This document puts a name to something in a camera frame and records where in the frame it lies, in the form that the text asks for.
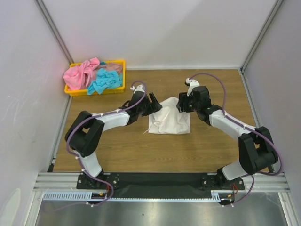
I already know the white green raglan t-shirt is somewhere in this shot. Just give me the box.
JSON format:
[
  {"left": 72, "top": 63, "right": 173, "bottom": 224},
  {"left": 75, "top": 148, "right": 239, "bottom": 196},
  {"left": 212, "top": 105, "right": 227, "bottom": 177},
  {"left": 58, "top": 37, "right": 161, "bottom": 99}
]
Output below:
[{"left": 147, "top": 97, "right": 190, "bottom": 135}]

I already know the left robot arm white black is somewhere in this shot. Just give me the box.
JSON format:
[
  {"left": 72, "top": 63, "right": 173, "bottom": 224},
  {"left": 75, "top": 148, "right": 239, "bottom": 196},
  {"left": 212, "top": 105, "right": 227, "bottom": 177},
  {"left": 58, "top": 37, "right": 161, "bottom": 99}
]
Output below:
[{"left": 65, "top": 91, "right": 162, "bottom": 188}]

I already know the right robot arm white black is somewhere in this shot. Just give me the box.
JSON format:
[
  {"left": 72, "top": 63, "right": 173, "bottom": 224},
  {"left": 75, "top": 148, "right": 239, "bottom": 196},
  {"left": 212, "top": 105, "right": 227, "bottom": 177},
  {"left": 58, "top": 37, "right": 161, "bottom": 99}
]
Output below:
[{"left": 176, "top": 83, "right": 279, "bottom": 189}]

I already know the cyan t-shirt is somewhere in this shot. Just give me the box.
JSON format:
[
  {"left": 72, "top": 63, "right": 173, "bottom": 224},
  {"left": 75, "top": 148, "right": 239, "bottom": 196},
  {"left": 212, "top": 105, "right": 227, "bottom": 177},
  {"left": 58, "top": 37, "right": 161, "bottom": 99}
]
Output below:
[{"left": 87, "top": 68, "right": 123, "bottom": 95}]

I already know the mauve t-shirt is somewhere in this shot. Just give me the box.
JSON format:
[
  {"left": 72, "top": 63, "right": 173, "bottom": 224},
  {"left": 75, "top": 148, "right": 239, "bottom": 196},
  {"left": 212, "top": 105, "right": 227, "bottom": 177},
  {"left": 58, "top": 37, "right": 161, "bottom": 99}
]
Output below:
[{"left": 96, "top": 63, "right": 123, "bottom": 74}]

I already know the yellow plastic bin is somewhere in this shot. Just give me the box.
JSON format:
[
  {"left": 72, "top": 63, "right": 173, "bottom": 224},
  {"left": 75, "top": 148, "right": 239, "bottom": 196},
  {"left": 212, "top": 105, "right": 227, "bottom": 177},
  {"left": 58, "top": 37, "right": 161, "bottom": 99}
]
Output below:
[{"left": 64, "top": 60, "right": 126, "bottom": 97}]

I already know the pink t-shirt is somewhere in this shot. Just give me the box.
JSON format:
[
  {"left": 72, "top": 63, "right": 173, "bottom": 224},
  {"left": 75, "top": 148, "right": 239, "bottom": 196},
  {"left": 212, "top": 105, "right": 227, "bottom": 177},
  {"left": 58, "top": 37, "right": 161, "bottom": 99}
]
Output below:
[{"left": 63, "top": 57, "right": 100, "bottom": 91}]

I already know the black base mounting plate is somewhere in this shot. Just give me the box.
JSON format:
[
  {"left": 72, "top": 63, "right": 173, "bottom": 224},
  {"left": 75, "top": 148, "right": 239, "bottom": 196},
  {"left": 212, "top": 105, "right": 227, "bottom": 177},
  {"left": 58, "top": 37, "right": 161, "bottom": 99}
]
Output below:
[{"left": 77, "top": 172, "right": 245, "bottom": 199}]

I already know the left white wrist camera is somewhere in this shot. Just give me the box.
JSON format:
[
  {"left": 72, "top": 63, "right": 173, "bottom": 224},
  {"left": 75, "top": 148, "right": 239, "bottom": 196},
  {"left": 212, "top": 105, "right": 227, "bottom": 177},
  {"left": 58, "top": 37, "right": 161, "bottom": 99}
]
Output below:
[{"left": 130, "top": 84, "right": 145, "bottom": 93}]

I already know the white slotted cable duct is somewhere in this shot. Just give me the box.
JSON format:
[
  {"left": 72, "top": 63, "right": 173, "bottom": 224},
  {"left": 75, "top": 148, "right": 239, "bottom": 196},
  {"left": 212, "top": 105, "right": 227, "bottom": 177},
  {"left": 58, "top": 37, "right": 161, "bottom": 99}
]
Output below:
[{"left": 43, "top": 191, "right": 233, "bottom": 202}]

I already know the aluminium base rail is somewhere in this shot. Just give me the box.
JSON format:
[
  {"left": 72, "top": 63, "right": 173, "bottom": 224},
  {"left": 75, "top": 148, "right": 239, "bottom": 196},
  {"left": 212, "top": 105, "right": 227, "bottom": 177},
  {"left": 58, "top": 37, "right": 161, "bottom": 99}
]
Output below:
[{"left": 34, "top": 172, "right": 290, "bottom": 193}]

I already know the right aluminium frame post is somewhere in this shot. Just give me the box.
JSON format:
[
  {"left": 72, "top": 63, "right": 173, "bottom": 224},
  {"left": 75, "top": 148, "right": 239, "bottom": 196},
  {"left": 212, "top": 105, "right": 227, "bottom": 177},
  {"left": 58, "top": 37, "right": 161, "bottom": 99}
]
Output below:
[{"left": 240, "top": 0, "right": 285, "bottom": 72}]

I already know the aluminium frame post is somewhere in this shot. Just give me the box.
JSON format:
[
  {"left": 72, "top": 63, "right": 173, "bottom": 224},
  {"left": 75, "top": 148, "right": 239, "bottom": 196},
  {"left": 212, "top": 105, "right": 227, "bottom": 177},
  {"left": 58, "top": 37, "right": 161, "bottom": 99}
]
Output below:
[
  {"left": 240, "top": 0, "right": 285, "bottom": 72},
  {"left": 34, "top": 0, "right": 74, "bottom": 64}
]

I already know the left aluminium frame post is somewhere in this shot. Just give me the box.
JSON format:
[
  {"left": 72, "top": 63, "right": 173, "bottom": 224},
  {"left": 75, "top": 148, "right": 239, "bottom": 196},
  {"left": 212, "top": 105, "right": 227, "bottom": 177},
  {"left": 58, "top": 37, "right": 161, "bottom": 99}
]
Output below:
[{"left": 34, "top": 0, "right": 74, "bottom": 64}]

